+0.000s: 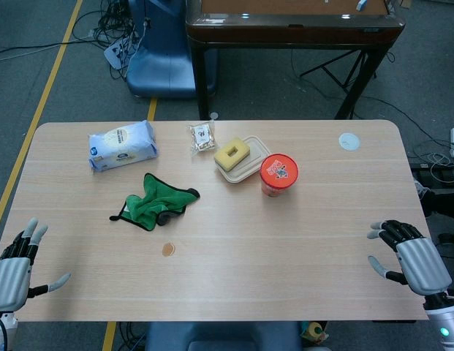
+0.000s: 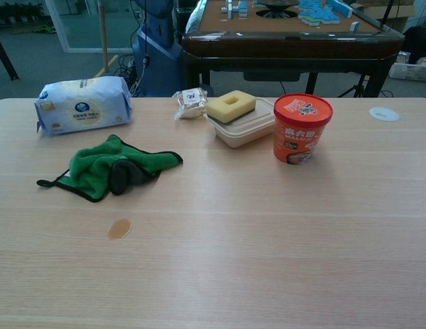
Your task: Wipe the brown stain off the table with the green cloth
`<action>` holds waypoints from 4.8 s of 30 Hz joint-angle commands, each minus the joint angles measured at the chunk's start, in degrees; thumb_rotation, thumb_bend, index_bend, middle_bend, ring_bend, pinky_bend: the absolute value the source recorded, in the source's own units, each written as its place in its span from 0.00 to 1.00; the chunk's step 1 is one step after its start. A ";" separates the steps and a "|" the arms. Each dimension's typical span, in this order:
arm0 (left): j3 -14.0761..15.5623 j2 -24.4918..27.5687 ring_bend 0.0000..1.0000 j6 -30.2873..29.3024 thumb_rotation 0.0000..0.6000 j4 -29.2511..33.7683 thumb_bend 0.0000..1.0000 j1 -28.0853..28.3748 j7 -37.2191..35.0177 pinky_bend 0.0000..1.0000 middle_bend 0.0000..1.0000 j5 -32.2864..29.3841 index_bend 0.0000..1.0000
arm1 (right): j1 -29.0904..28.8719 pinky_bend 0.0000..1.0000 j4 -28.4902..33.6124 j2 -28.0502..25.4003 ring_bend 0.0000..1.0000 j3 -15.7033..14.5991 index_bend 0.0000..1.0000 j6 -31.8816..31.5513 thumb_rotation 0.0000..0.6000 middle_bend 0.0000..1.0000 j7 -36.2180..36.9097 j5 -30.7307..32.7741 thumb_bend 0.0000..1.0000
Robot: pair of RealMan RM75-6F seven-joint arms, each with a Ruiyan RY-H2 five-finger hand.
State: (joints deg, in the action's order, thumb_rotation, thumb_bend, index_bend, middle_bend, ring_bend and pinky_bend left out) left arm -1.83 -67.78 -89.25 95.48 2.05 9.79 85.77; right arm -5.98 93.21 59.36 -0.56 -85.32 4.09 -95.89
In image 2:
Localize green microfibre cloth black trim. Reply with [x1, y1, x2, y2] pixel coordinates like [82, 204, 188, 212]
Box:
[36, 134, 184, 203]

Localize brown liquid spill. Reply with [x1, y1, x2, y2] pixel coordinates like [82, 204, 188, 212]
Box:
[108, 219, 133, 240]

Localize beige lidded food container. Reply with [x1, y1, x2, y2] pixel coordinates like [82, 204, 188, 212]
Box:
[208, 97, 276, 149]

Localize yellow sponge with green base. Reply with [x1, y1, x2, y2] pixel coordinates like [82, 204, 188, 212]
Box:
[206, 90, 258, 126]

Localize clear wrapped snack packet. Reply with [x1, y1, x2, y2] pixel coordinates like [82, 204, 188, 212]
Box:
[174, 87, 209, 121]

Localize orange instant noodle cup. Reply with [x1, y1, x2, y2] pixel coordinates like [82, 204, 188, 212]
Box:
[273, 94, 333, 166]

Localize blue machine base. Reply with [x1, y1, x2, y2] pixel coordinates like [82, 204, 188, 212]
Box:
[131, 0, 185, 97]

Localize dark wood mahjong table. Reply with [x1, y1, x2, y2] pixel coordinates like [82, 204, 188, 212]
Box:
[181, 0, 405, 99]

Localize blue white tissue pack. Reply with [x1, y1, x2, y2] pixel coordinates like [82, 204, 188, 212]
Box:
[34, 75, 133, 137]

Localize black tripod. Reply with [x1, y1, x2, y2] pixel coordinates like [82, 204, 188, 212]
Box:
[338, 73, 368, 99]

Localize wooden pole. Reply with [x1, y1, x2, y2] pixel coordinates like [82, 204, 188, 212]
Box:
[97, 0, 109, 71]

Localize white round table grommet cover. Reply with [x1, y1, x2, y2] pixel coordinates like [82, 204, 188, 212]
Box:
[369, 106, 401, 122]

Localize pile of blue mahjong tiles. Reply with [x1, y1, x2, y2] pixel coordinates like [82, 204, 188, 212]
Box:
[297, 0, 353, 27]

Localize white plastic basket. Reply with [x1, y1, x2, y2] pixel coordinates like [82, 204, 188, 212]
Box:
[389, 51, 426, 82]

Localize black slanted table leg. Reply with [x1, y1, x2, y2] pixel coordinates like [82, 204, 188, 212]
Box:
[0, 32, 20, 82]

